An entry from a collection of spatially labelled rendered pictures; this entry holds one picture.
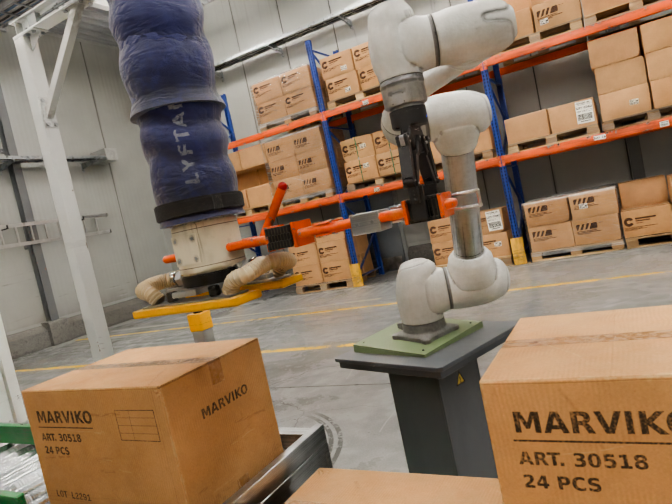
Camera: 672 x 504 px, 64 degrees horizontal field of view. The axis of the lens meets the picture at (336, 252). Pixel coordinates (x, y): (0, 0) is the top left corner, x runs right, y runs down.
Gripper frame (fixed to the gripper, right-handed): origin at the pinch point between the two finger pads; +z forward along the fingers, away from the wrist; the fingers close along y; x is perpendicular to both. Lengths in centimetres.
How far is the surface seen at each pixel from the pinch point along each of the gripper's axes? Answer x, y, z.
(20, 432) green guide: -215, -23, 63
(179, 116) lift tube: -53, 9, -33
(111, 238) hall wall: -953, -682, -59
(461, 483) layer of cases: -11, -15, 70
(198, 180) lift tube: -51, 8, -17
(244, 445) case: -69, -5, 56
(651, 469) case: 33, 21, 44
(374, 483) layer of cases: -34, -13, 70
